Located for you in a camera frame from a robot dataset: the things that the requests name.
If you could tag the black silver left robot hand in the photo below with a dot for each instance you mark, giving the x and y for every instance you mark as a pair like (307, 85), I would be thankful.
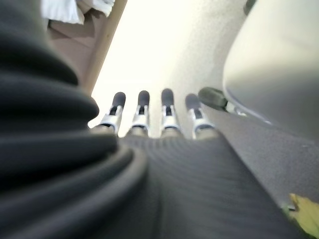
(194, 186)

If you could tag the white bed sheet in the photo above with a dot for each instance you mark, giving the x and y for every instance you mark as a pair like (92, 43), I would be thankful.
(62, 11)

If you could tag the green leafy plant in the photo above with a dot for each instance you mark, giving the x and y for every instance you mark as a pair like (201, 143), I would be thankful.
(306, 216)

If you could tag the silver left robot leg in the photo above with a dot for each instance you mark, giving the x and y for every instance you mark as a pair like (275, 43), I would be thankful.
(274, 62)

